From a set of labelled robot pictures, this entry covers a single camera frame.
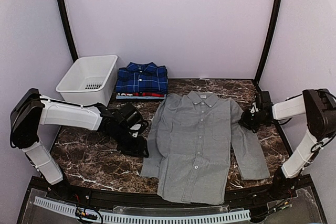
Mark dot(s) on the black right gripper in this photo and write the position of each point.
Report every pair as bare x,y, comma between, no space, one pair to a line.
244,121

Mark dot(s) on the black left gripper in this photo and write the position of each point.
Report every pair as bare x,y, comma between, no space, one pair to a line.
137,149

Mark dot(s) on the grey long sleeve shirt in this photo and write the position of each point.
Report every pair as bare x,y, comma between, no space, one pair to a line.
190,143

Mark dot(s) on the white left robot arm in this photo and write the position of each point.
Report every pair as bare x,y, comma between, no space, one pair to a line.
124,125

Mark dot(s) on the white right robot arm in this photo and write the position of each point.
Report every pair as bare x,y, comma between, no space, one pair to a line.
317,108

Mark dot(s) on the black red folded shirt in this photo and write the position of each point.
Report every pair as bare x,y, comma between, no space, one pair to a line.
142,94

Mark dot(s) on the light blue folded shirt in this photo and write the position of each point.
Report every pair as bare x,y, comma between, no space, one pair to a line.
125,97

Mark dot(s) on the blue plaid folded shirt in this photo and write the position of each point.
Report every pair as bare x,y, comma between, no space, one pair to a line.
142,78

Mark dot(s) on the white plastic bin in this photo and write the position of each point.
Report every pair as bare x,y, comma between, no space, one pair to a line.
90,80

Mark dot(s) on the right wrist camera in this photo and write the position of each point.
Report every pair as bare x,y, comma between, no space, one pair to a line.
262,102

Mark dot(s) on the black front rail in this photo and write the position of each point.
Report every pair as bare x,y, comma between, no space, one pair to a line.
253,196

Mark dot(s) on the white slotted cable duct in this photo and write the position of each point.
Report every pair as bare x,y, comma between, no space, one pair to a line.
72,211

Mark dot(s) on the right black frame post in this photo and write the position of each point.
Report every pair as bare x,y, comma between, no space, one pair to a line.
268,41

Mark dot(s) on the black frame post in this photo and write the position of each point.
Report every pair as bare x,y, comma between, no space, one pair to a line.
268,41
67,29

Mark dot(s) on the left black frame post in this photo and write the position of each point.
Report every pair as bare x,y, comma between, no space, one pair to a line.
67,29

